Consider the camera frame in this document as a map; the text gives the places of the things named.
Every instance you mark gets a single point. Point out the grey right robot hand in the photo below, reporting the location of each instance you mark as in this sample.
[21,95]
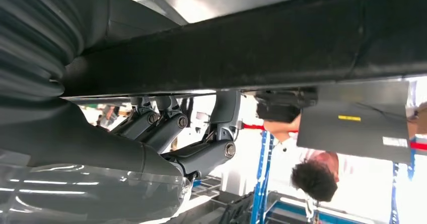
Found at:
[83,149]

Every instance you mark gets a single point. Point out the blue background shelf rack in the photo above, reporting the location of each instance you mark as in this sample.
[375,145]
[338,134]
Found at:
[262,169]

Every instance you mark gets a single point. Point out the red barrier belt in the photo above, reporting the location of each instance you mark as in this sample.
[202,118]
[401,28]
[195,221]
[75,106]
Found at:
[253,127]

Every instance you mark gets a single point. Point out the black clamp device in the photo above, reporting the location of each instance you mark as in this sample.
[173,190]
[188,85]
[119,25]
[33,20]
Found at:
[283,107]

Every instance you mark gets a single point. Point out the grey laptop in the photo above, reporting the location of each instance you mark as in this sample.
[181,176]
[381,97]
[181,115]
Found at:
[353,132]

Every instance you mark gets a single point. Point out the brown cardboard box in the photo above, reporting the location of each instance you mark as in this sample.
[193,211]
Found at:
[418,120]

